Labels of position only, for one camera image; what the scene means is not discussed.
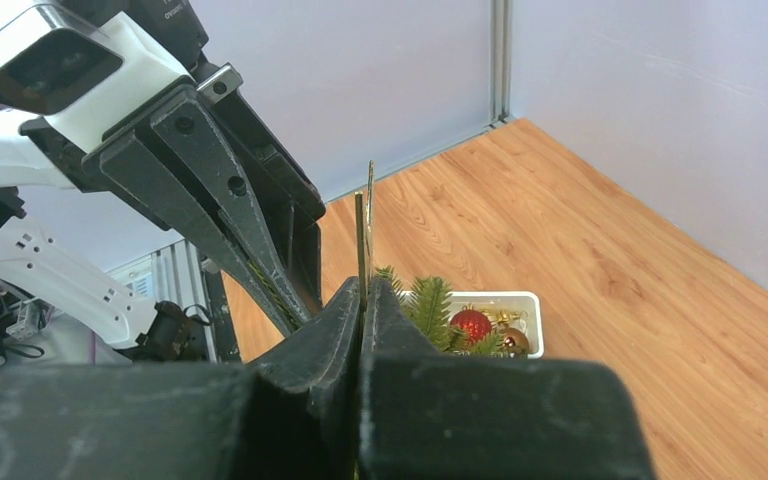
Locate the silver star ornament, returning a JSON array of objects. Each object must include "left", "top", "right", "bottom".
[{"left": 354, "top": 160, "right": 375, "bottom": 311}]

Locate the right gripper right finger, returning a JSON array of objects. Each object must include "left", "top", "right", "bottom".
[{"left": 357, "top": 279, "right": 656, "bottom": 479}]

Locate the small green christmas tree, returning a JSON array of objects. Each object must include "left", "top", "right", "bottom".
[{"left": 375, "top": 266, "right": 505, "bottom": 356}]

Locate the left aluminium frame post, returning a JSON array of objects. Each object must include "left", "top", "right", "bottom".
[{"left": 488, "top": 0, "right": 513, "bottom": 129}]

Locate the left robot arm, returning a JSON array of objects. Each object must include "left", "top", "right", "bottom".
[{"left": 0, "top": 1, "right": 325, "bottom": 361}]

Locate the white ornament tray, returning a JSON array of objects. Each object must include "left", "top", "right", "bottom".
[{"left": 400, "top": 290, "right": 546, "bottom": 360}]

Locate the white slotted cable duct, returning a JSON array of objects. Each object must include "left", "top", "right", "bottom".
[{"left": 109, "top": 240, "right": 217, "bottom": 363}]

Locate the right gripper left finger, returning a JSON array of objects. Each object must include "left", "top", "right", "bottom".
[{"left": 0, "top": 277, "right": 361, "bottom": 479}]

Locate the red glitter ball ornament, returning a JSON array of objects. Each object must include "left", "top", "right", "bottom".
[{"left": 450, "top": 309, "right": 493, "bottom": 344}]

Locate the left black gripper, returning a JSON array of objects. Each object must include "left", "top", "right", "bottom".
[{"left": 19, "top": 59, "right": 327, "bottom": 338}]

